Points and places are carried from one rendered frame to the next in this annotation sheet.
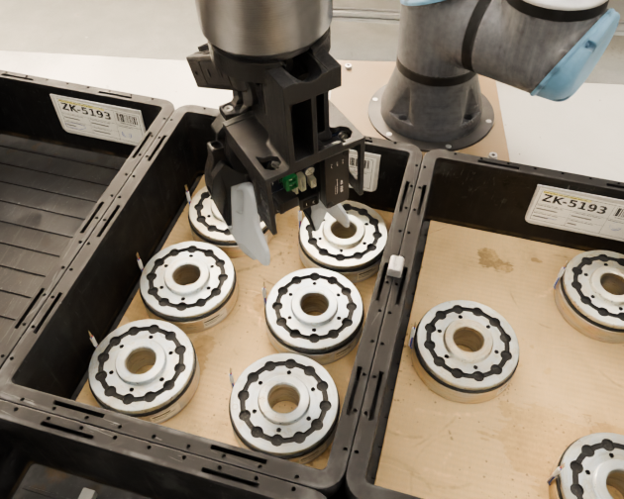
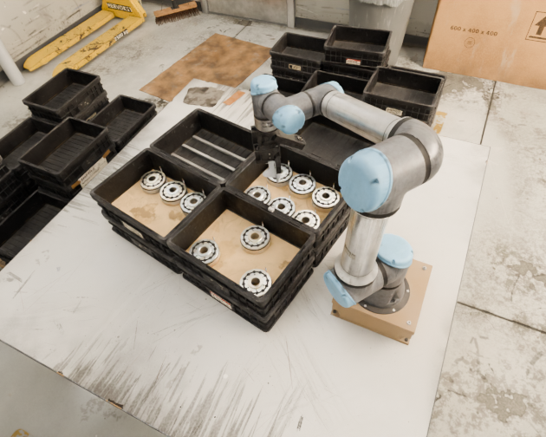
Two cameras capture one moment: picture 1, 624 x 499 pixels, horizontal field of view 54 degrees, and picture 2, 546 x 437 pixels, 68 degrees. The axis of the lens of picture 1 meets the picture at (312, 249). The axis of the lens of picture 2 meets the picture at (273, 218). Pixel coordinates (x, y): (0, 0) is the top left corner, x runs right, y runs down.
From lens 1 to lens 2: 1.29 m
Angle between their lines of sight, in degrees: 64
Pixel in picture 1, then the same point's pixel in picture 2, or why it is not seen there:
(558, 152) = (367, 368)
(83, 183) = not seen: hidden behind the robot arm
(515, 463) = (223, 241)
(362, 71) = (419, 272)
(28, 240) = (336, 157)
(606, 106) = (401, 422)
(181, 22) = not seen: outside the picture
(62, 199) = not seen: hidden behind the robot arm
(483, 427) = (235, 238)
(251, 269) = (306, 202)
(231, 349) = (280, 193)
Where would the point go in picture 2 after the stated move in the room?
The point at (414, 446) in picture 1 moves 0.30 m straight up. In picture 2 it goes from (237, 223) to (225, 163)
